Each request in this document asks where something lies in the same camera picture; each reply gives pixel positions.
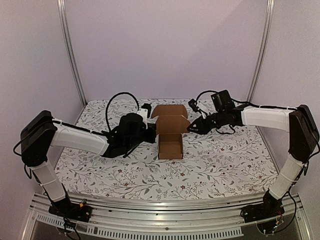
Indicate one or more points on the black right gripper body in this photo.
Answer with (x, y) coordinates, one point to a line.
(206, 122)

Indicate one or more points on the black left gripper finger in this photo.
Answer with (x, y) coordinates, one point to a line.
(151, 127)
(149, 137)

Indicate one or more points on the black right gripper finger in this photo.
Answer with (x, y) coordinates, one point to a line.
(199, 131)
(199, 123)

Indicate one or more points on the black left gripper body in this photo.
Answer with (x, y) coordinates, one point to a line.
(134, 143)

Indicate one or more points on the brown cardboard box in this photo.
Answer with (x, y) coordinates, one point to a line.
(171, 123)

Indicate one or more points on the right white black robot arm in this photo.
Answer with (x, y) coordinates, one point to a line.
(293, 127)

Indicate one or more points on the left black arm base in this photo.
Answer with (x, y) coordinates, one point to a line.
(78, 211)

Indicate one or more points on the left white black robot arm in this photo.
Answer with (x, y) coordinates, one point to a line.
(44, 132)

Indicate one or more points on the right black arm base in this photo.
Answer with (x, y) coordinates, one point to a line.
(270, 207)

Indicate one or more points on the floral patterned table mat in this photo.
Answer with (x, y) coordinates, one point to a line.
(218, 164)

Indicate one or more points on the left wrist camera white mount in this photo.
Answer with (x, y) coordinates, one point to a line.
(145, 112)

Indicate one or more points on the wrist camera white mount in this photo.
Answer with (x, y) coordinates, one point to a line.
(198, 107)
(145, 112)

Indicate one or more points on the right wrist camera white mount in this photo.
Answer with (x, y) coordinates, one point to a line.
(198, 107)

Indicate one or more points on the aluminium front rail frame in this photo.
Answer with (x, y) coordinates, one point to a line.
(203, 219)

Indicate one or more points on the right aluminium frame post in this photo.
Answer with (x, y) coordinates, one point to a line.
(262, 49)

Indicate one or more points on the aluminium frame post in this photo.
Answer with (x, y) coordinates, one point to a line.
(62, 12)
(262, 49)

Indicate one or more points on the left aluminium frame post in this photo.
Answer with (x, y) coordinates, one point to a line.
(62, 12)

